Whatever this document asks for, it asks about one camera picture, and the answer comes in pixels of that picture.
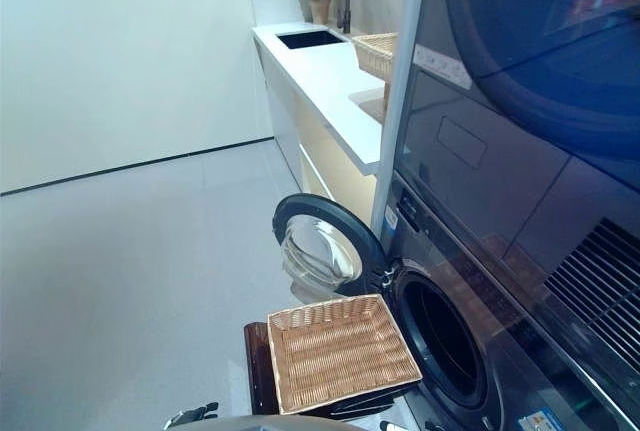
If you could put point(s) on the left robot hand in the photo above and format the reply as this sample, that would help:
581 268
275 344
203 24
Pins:
192 415

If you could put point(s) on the dark front-loading washing machine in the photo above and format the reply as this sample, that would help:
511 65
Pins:
500 376

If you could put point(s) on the grey robot torso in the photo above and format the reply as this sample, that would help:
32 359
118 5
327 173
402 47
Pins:
260 425

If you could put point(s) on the brown glossy stool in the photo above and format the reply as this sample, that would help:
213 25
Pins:
257 371

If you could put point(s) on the large flat wicker basket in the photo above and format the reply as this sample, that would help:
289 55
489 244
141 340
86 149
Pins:
340 356

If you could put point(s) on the round glass washer door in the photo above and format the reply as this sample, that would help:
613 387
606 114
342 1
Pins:
320 246

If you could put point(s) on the blue label sticker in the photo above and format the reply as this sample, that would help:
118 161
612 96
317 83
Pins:
391 218

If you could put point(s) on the colourful energy label sticker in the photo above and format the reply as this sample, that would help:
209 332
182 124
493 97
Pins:
537 423

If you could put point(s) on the white counter cabinet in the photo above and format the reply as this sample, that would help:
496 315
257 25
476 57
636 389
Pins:
320 76

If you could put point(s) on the light grey vertical panel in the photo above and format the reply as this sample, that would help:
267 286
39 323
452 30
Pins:
400 91

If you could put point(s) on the dark stacked dryer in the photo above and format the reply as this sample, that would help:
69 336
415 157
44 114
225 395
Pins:
500 176

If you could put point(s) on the black sink basin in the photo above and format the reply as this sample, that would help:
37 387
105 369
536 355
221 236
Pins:
310 40

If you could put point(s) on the small wicker basket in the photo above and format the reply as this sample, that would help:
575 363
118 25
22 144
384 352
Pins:
375 53

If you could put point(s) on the white label strip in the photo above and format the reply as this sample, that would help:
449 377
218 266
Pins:
442 67

